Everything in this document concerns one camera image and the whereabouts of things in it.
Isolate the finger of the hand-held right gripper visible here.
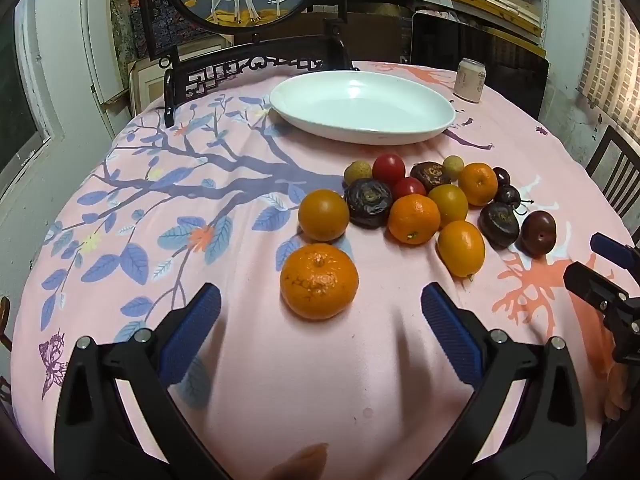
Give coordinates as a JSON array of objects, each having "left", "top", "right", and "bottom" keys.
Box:
[
  {"left": 590, "top": 232, "right": 640, "bottom": 272},
  {"left": 563, "top": 261, "right": 632, "bottom": 317}
]

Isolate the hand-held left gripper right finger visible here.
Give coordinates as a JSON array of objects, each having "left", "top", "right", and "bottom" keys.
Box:
[{"left": 421, "top": 282, "right": 588, "bottom": 480}]

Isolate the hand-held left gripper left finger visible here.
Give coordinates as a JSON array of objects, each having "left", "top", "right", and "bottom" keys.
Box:
[{"left": 52, "top": 282, "right": 236, "bottom": 480}]

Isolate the reddish brown plum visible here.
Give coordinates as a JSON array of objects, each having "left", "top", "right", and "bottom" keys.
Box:
[{"left": 520, "top": 210, "right": 557, "bottom": 258}]

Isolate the oval orange citrus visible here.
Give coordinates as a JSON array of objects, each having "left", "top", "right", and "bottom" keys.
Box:
[{"left": 437, "top": 220, "right": 486, "bottom": 278}]

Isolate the orange mandarin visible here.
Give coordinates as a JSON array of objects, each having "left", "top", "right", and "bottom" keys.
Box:
[
  {"left": 459, "top": 162, "right": 499, "bottom": 207},
  {"left": 388, "top": 193, "right": 442, "bottom": 246}
]

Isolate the yellow-orange round citrus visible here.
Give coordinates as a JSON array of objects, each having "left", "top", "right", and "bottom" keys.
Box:
[{"left": 427, "top": 183, "right": 469, "bottom": 226}]

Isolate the large bumpy mandarin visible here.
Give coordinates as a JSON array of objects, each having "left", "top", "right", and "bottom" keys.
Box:
[{"left": 280, "top": 243, "right": 360, "bottom": 321}]

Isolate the red cherry tomato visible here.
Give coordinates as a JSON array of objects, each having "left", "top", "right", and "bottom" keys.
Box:
[
  {"left": 392, "top": 176, "right": 427, "bottom": 200},
  {"left": 372, "top": 153, "right": 406, "bottom": 184}
]

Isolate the large dark wrinkled fruit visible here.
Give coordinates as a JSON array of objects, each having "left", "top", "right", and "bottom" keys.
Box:
[{"left": 343, "top": 178, "right": 394, "bottom": 230}]

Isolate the tan longan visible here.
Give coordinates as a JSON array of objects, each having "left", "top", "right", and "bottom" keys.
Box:
[
  {"left": 442, "top": 155, "right": 466, "bottom": 182},
  {"left": 343, "top": 159, "right": 374, "bottom": 184}
]

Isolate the smooth round orange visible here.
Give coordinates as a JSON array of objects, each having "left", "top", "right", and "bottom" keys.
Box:
[{"left": 298, "top": 189, "right": 350, "bottom": 242}]

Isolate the white oval plate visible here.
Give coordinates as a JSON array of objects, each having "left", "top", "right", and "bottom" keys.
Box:
[{"left": 269, "top": 71, "right": 457, "bottom": 146}]

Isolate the person's right hand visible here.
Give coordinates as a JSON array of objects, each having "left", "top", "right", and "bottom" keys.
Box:
[{"left": 602, "top": 360, "right": 634, "bottom": 422}]

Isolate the person's left hand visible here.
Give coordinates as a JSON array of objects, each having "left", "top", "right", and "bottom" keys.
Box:
[{"left": 265, "top": 442, "right": 329, "bottom": 480}]

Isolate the dark wooden chair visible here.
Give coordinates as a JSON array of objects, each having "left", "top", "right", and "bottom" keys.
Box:
[{"left": 585, "top": 125, "right": 640, "bottom": 221}]

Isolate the pink printed tablecloth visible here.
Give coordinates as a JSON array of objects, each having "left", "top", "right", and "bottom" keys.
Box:
[{"left": 10, "top": 61, "right": 636, "bottom": 480}]

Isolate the pale pink drink can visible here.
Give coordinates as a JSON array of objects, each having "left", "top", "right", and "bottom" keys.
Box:
[{"left": 453, "top": 58, "right": 487, "bottom": 104}]

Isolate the white framed window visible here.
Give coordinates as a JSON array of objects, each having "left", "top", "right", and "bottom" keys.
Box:
[{"left": 0, "top": 0, "right": 56, "bottom": 201}]

